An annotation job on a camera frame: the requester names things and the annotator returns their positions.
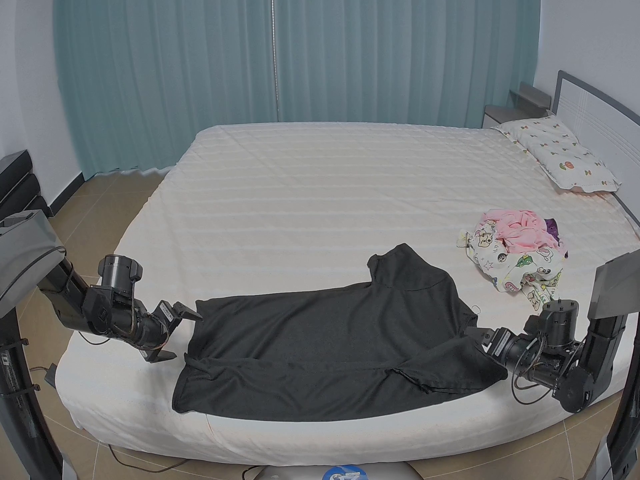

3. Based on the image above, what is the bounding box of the white printed pillow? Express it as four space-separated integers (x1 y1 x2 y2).
491 115 622 194

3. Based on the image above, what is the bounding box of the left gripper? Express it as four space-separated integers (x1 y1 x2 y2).
126 299 206 365

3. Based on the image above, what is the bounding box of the bed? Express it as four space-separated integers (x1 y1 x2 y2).
52 70 640 466

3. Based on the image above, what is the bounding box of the black cable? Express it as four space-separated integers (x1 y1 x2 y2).
106 443 189 472
509 360 557 405

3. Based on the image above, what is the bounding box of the black T-shirt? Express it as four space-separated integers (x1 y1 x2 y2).
172 243 510 414

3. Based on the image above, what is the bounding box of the blue-green curtain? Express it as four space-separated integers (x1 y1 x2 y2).
52 0 278 181
272 0 543 129

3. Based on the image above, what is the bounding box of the grey bedside table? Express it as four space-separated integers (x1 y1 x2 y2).
484 82 552 129

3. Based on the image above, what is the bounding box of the pile of clothes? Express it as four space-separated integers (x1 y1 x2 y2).
456 209 571 314

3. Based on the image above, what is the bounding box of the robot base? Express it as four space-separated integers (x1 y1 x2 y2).
245 463 418 480

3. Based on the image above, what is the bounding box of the black chest of drawers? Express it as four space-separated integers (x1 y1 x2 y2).
0 150 51 219

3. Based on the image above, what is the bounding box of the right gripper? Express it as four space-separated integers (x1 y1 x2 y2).
486 328 533 369

